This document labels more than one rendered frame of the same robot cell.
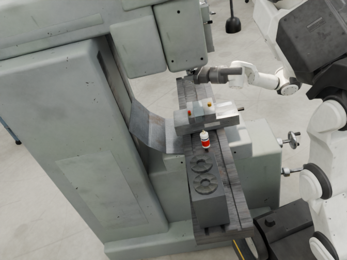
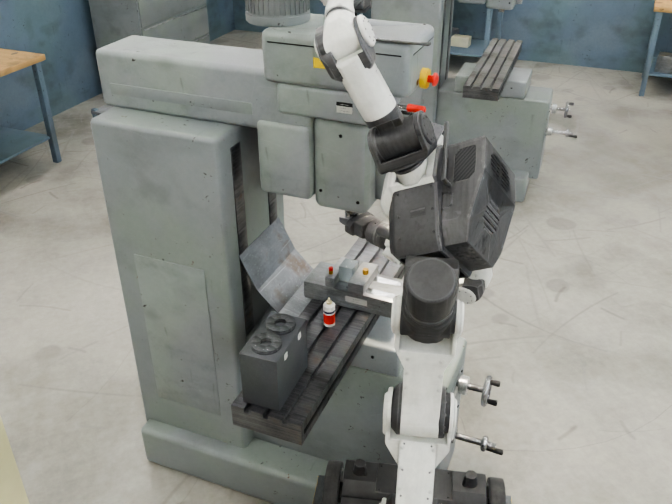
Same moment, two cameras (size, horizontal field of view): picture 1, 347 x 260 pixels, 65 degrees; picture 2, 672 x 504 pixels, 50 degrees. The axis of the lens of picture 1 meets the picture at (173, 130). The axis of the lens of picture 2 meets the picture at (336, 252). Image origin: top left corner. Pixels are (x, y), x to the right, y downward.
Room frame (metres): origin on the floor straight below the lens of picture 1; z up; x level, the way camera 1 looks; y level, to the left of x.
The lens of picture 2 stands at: (-0.91, -0.67, 2.43)
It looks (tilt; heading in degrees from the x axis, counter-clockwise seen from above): 31 degrees down; 15
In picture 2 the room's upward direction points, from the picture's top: straight up
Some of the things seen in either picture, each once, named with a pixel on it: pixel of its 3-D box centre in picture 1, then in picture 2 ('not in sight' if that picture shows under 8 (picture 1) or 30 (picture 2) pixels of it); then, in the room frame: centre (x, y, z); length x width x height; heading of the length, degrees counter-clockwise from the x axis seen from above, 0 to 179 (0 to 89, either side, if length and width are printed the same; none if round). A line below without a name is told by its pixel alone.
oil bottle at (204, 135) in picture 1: (204, 137); (329, 311); (1.01, -0.14, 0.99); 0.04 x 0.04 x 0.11
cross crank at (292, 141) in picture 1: (286, 141); (477, 388); (1.15, -0.66, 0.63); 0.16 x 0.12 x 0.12; 82
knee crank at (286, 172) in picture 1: (299, 169); (473, 440); (1.01, -0.67, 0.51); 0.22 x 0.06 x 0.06; 82
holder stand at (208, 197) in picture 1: (206, 188); (275, 358); (0.68, -0.06, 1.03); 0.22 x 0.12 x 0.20; 174
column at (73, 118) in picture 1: (108, 158); (209, 290); (1.30, 0.45, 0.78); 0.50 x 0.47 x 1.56; 82
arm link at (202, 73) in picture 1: (208, 75); (370, 229); (1.17, -0.24, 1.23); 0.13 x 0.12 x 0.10; 147
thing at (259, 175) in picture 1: (215, 175); (355, 395); (1.22, -0.19, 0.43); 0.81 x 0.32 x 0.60; 82
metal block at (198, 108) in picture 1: (198, 108); (348, 270); (1.20, -0.16, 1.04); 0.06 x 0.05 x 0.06; 171
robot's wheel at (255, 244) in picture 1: (254, 240); (333, 491); (0.68, -0.24, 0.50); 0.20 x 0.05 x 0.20; 7
